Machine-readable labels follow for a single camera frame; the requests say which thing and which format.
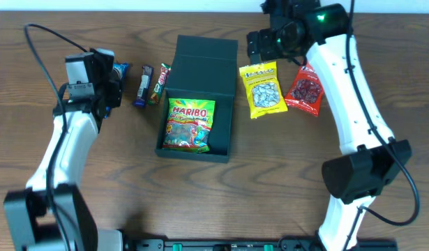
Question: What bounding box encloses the Haribo gummy bag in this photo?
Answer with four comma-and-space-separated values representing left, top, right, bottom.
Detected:
163, 98, 216, 153

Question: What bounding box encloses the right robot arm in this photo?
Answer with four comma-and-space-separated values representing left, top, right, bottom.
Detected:
239, 0, 412, 250

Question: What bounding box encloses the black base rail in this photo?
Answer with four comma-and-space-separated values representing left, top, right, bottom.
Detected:
123, 238, 398, 251

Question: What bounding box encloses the blue Oreo cookie pack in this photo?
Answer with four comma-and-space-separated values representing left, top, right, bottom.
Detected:
105, 63, 129, 119

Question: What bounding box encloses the red Hacks candy bag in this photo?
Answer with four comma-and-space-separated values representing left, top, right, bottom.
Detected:
285, 63, 324, 116

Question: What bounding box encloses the purple white chocolate bar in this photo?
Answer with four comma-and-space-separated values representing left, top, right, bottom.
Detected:
133, 64, 153, 108

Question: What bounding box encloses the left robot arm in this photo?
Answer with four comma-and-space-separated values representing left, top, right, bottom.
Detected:
3, 49, 125, 250

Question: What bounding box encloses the yellow Hacks candy bag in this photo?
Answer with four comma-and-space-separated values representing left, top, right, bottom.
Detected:
239, 61, 288, 119

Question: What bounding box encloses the red green candy bar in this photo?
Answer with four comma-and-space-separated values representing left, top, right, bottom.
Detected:
148, 63, 171, 105

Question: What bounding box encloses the dark green open box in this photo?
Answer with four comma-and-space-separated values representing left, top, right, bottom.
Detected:
155, 35, 238, 163

